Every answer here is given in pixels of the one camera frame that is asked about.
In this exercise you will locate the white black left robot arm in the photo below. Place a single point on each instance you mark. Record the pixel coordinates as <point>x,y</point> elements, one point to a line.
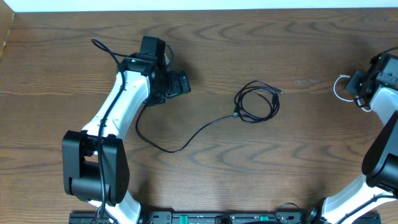
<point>95,168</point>

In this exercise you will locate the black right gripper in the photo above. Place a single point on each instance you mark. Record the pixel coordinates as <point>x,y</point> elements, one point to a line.
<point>353,84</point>

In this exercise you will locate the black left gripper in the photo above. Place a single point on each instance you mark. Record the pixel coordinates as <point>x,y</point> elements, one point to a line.
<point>175,76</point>

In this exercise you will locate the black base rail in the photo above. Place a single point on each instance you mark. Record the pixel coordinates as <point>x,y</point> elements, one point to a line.
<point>216,218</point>

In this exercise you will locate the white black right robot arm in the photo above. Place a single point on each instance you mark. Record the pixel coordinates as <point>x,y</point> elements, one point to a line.
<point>378,182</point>

